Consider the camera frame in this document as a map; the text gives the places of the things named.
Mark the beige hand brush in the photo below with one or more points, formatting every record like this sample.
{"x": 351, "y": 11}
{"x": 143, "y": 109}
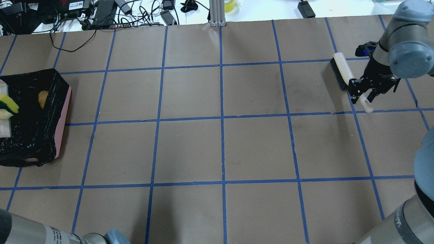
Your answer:
{"x": 346, "y": 76}

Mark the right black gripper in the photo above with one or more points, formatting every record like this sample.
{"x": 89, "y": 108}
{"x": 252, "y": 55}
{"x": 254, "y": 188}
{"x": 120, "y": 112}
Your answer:
{"x": 379, "y": 72}

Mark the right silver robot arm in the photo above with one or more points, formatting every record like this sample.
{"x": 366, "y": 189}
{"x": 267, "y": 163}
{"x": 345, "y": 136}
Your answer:
{"x": 404, "y": 51}

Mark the yellow sponge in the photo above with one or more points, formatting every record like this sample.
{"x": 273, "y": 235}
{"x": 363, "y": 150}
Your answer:
{"x": 8, "y": 107}

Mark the yellow paper ball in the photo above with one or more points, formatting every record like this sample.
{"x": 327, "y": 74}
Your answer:
{"x": 42, "y": 96}

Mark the aluminium frame post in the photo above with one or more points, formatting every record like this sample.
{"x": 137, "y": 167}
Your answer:
{"x": 217, "y": 13}

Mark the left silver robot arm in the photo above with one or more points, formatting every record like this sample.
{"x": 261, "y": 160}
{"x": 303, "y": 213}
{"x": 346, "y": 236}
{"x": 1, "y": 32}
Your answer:
{"x": 15, "y": 229}

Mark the pink bin with black bag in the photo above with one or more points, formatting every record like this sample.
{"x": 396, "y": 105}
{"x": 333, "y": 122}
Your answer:
{"x": 33, "y": 129}

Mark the black power adapter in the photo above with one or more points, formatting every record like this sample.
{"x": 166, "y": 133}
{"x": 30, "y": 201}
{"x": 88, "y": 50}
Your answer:
{"x": 305, "y": 9}

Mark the yellow tape roll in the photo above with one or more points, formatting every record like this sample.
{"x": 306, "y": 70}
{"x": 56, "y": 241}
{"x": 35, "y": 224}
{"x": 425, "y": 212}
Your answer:
{"x": 231, "y": 5}

